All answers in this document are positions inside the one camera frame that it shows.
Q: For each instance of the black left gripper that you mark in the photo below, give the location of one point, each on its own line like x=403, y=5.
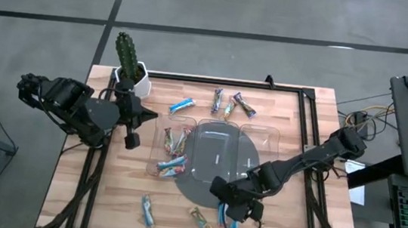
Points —
x=130, y=109

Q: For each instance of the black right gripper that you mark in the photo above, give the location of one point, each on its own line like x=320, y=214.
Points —
x=237, y=208

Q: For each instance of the chocolate chip granola bar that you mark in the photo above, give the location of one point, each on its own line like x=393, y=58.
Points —
x=172, y=171
x=171, y=162
x=182, y=142
x=221, y=214
x=168, y=140

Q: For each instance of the oatmeal raisin granola bar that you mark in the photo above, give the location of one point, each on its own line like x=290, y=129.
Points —
x=217, y=101
x=182, y=105
x=245, y=105

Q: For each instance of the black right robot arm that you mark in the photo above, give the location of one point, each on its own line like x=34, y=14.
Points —
x=298, y=160

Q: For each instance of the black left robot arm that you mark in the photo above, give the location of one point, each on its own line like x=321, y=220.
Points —
x=76, y=104

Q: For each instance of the round grey woven mat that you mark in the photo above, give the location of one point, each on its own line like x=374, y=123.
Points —
x=195, y=193

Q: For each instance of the white paper sheet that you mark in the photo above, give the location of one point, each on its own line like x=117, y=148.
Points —
x=357, y=194

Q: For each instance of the black support beam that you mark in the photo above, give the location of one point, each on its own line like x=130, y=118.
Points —
x=372, y=173

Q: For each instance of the black power adapter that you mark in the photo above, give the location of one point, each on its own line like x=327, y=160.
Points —
x=360, y=117

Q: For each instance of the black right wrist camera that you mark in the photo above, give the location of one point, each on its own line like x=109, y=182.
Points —
x=257, y=210

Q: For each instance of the black metal table frame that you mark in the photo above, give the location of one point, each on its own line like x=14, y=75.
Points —
x=211, y=80

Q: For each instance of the black frame clamp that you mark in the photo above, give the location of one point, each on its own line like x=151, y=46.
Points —
x=270, y=81

